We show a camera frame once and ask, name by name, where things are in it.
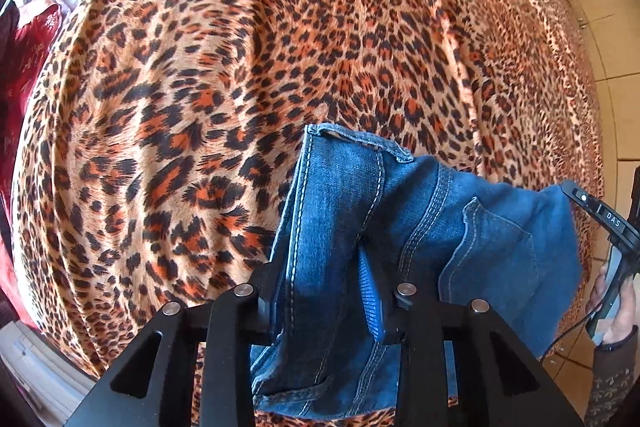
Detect right hand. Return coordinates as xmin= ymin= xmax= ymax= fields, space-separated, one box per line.
xmin=584 ymin=263 xmax=639 ymax=347

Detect right forearm dark sleeve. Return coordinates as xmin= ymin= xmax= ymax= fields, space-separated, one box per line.
xmin=585 ymin=325 xmax=638 ymax=427

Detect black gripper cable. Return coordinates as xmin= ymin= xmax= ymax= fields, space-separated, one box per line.
xmin=539 ymin=313 xmax=594 ymax=360

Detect leopard print bedspread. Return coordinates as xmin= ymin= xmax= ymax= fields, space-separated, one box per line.
xmin=10 ymin=0 xmax=606 ymax=427

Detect red cushion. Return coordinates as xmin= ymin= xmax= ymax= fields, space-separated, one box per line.
xmin=1 ymin=0 xmax=63 ymax=326

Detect blue denim pants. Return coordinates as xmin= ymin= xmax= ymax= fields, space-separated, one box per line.
xmin=250 ymin=124 xmax=582 ymax=421

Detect white radiator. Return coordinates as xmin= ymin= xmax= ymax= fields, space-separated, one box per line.
xmin=0 ymin=322 xmax=94 ymax=426

